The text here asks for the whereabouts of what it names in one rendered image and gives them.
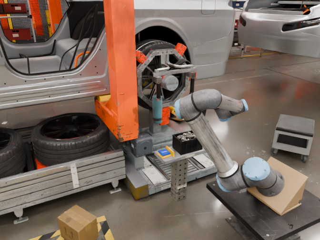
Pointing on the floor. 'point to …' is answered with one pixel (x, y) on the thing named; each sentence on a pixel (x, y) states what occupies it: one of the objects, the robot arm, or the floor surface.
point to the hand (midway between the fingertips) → (192, 107)
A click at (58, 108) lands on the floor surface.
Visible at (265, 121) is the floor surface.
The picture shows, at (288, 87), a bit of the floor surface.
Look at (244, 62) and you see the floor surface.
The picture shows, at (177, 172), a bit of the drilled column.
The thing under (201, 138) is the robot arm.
